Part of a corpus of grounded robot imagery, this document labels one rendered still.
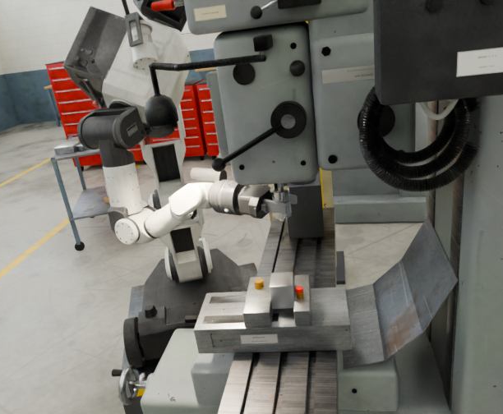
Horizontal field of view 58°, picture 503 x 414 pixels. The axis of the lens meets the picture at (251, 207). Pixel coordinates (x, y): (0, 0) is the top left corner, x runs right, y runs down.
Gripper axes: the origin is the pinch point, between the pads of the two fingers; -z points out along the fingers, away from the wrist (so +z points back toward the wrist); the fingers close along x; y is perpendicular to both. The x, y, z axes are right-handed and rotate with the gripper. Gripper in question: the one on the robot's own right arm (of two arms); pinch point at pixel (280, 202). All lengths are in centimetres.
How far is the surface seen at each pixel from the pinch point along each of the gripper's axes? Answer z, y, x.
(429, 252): -31.6, 16.0, 14.9
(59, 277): 250, 126, 88
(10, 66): 1004, -1, 577
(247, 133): 0.2, -19.9, -10.7
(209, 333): 7.7, 22.8, -24.8
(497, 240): -46.5, -0.6, -6.7
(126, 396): 47, 59, -23
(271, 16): -7.3, -41.3, -9.8
